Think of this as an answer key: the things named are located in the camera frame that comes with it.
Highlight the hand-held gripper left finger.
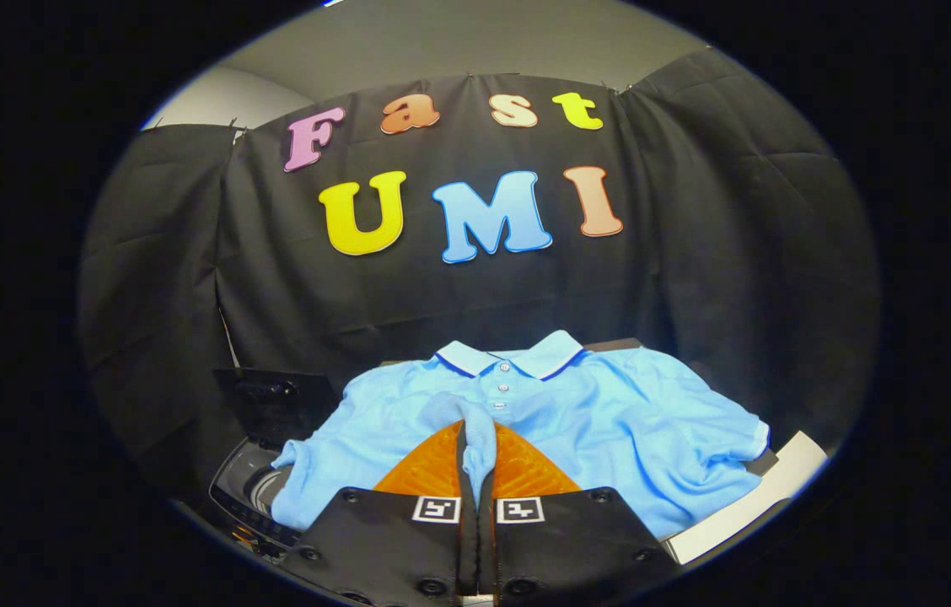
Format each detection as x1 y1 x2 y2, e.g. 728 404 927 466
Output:
277 420 479 607

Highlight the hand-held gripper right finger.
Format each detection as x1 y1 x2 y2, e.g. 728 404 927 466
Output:
478 422 683 607

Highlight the light blue polo shirt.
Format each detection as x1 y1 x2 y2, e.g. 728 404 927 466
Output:
271 330 771 540

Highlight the grey washing machine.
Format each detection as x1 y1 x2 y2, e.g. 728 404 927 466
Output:
207 438 316 561

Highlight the dark washing machine lid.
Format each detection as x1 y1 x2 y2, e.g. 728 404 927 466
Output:
212 367 340 448

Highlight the black backdrop cloth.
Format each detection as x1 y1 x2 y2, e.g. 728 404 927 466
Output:
78 46 881 507

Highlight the beige cabinet with dark frame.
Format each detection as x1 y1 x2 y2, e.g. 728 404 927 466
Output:
581 337 782 481

